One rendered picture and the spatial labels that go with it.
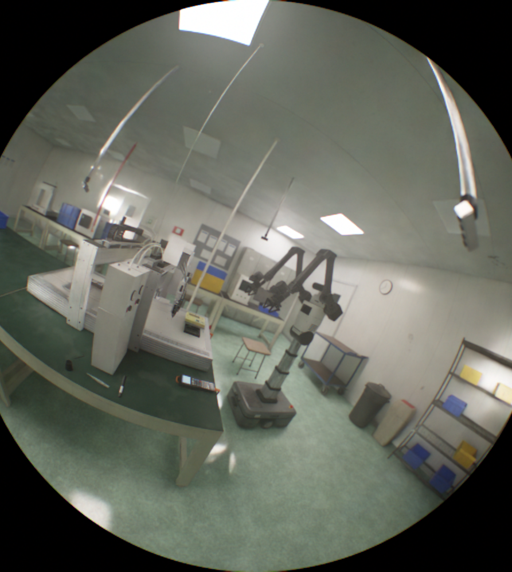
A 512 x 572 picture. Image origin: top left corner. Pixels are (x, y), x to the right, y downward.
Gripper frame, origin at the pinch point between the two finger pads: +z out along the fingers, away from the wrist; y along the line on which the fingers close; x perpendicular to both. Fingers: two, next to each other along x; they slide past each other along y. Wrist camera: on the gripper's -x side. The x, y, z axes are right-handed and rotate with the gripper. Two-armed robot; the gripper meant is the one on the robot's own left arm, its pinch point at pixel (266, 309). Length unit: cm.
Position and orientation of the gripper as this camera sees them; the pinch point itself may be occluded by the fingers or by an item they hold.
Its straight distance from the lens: 135.7
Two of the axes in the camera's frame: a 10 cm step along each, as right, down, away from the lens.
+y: 3.5, 2.2, -9.1
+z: -7.8, 6.1, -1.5
